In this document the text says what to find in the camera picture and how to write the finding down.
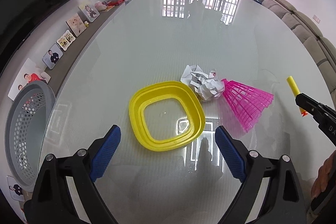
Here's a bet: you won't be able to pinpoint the yellow square plastic lid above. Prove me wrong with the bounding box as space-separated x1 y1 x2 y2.
129 81 206 152

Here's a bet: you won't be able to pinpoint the yellow foam dart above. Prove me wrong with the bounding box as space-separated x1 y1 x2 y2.
286 76 308 117

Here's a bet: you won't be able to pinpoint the grey low TV cabinet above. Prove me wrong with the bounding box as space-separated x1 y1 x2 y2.
46 1 126 95

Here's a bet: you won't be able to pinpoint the grey fabric sofa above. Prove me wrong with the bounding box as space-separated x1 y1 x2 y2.
262 0 336 100

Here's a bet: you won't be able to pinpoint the crumpled white paper wrapper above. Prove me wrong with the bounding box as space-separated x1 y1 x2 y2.
181 65 225 101

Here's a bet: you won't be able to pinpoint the photo of man in black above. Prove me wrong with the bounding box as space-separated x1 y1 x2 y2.
42 44 63 69

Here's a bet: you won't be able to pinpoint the small portrait photo card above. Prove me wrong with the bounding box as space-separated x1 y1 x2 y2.
7 176 25 202

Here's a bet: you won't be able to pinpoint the pink plush toy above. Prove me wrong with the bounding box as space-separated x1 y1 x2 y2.
94 1 108 12

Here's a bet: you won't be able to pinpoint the red packet on cabinet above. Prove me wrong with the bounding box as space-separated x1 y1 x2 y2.
106 0 125 7

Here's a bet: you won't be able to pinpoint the person's right hand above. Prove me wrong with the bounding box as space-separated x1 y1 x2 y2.
311 151 336 199

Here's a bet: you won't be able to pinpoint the child portrait photo frame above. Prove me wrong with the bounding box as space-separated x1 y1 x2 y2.
79 1 100 23

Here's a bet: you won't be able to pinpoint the small scalloped photo frame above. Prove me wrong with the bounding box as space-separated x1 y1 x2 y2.
56 30 76 51

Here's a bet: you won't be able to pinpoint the large family photo red clothes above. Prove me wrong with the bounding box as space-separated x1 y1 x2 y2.
8 58 51 101

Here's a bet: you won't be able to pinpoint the grey perforated laundry basket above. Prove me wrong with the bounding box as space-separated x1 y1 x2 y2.
5 81 55 192

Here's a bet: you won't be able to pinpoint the baby photo frame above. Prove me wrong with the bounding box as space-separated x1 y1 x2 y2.
66 13 87 37

